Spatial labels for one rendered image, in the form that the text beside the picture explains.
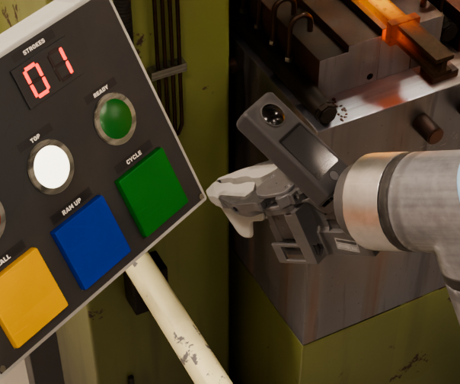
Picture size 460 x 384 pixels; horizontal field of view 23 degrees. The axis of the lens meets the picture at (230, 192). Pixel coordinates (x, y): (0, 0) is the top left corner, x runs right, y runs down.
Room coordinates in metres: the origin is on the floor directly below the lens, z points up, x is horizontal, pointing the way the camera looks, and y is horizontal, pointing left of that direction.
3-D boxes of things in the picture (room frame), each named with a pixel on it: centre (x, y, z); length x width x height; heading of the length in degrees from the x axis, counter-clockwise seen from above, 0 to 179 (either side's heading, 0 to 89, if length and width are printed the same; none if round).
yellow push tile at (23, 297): (0.76, 0.21, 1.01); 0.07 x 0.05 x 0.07; 142
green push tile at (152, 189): (0.92, 0.09, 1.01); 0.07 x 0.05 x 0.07; 142
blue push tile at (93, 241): (0.84, 0.15, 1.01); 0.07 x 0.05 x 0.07; 142
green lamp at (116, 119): (0.95, 0.13, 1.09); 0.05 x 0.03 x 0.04; 117
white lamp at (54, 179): (0.87, 0.19, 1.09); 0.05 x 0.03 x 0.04; 117
